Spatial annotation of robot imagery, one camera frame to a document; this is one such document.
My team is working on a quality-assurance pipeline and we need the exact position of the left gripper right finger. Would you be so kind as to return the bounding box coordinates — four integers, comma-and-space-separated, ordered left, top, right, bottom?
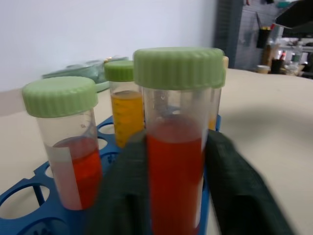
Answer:
206, 129, 296, 235

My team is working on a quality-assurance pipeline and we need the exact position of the red liquid tube green cap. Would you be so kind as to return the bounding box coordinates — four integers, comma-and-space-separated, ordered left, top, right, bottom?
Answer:
133, 47, 227, 235
21, 76, 103, 211

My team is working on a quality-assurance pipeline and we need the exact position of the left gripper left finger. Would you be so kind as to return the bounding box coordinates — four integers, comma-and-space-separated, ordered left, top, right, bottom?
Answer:
85, 130, 153, 235

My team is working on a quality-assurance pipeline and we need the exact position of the grey pegboard panel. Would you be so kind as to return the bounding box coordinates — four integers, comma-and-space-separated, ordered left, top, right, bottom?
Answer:
214, 0, 313, 71

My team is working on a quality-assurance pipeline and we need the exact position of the blue test tube rack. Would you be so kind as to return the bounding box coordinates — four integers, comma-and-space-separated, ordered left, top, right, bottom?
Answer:
0, 114, 222, 235

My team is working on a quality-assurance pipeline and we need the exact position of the orange liquid tube green cap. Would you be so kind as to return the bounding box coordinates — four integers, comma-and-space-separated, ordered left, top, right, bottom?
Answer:
104, 60, 145, 149
207, 70, 227, 132

